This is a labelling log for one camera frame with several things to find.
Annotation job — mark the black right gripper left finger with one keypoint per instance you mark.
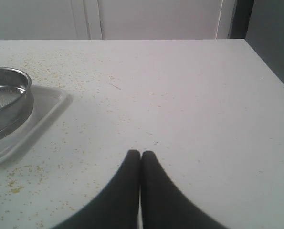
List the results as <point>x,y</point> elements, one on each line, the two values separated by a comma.
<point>117,205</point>

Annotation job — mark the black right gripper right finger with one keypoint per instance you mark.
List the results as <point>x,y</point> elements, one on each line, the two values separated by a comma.
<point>163,205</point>

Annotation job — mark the round steel sieve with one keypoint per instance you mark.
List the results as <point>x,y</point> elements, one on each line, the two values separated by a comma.
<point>16,99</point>

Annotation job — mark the white rectangular plastic tray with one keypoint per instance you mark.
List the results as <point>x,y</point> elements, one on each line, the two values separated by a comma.
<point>49,104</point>

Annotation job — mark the dark vertical door frame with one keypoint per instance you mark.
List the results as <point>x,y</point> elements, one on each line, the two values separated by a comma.
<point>240,19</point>

